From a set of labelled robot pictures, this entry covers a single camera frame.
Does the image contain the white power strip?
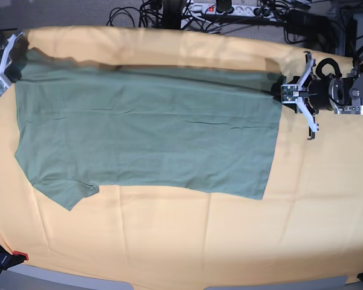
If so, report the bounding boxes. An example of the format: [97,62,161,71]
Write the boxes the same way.
[182,1,289,27]

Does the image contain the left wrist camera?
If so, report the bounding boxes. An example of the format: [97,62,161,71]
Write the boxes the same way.
[281,84,299,104]

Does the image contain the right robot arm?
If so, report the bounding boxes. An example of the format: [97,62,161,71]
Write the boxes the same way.
[0,31,21,83]

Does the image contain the black power adapter brick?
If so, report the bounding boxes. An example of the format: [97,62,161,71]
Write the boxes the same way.
[285,10,330,35]

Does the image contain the yellow table cloth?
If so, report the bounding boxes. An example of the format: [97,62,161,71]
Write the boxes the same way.
[0,25,363,290]

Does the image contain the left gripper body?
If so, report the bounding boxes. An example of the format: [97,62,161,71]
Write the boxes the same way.
[296,51,336,140]

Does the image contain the black table leg post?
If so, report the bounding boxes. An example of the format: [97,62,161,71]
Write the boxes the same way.
[160,0,184,30]

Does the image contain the blue red clamp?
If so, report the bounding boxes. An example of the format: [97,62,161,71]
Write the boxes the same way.
[0,246,28,275]

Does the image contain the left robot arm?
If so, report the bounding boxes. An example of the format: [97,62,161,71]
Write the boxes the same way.
[271,46,363,140]

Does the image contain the black vertical post right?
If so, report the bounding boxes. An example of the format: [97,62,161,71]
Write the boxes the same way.
[345,18,358,58]

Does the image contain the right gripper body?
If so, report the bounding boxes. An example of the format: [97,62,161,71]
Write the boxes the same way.
[0,30,24,74]

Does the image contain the green T-shirt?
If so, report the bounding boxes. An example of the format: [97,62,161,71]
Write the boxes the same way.
[15,50,281,210]

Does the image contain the tangled black cables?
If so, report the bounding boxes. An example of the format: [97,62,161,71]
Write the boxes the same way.
[105,0,342,54]

